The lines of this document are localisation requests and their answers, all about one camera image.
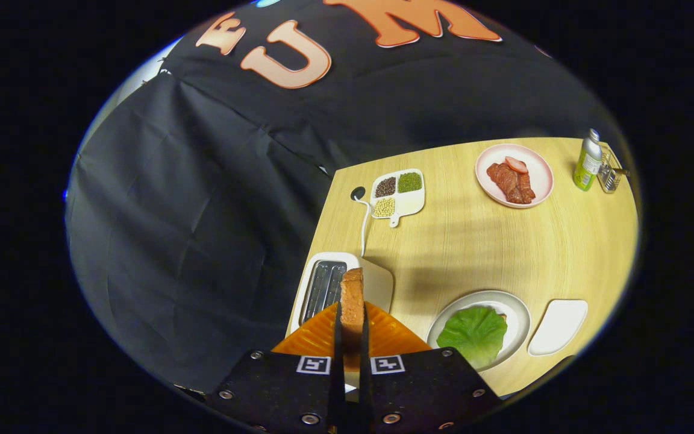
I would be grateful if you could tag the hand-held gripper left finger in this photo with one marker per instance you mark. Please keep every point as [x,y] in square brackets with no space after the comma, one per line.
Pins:
[281,386]

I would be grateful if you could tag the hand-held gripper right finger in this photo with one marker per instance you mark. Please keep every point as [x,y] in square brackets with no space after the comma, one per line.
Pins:
[425,386]

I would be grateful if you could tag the green lettuce leaf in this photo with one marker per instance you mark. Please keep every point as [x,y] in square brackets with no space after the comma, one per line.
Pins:
[473,334]

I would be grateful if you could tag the toasted white bread slice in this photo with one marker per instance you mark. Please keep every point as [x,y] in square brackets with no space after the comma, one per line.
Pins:
[352,307]

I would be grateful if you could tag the white toaster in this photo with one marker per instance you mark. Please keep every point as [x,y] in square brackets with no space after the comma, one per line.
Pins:
[377,283]

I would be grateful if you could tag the grey round plate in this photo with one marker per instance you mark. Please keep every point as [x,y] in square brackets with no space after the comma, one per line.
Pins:
[518,316]

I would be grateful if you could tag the white oblong plate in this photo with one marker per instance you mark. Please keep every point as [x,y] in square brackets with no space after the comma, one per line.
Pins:
[558,325]

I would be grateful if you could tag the white sectioned dish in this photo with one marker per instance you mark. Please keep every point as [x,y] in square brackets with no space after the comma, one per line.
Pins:
[410,204]

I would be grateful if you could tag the pile of yellow beans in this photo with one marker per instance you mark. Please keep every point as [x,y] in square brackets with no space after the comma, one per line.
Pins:
[384,207]

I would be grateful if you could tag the pile of dark beans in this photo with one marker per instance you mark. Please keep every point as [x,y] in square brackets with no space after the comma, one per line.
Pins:
[385,187]

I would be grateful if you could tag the pile of green beans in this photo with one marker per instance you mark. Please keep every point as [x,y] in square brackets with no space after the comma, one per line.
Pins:
[409,182]

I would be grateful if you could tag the brown cooked meat pieces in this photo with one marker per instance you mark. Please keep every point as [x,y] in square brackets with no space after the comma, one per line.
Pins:
[511,184]

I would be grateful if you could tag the red sausage slice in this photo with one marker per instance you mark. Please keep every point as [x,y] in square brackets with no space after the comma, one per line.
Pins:
[516,164]

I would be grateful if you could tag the pink round plate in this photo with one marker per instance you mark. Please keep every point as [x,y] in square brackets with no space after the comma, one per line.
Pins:
[541,175]

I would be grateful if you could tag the silver bottle with green label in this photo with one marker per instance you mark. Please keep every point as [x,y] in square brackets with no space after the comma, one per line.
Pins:
[587,166]

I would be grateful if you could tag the small brown wooden utensil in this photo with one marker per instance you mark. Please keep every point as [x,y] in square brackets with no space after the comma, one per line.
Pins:
[621,172]

